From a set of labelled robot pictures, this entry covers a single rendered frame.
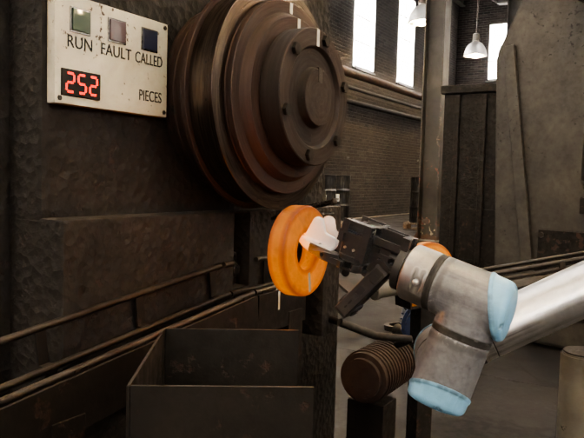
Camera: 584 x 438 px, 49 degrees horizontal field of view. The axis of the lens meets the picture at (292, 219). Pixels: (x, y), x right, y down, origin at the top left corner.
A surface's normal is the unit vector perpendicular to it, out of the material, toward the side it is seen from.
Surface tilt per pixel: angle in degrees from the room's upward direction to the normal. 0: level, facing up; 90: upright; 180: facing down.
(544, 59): 90
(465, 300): 82
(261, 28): 50
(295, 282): 89
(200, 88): 91
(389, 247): 91
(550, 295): 59
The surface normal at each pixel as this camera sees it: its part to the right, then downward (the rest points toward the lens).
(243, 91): -0.10, 0.08
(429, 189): -0.53, 0.04
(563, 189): -0.72, 0.03
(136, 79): 0.85, 0.06
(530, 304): -0.37, -0.48
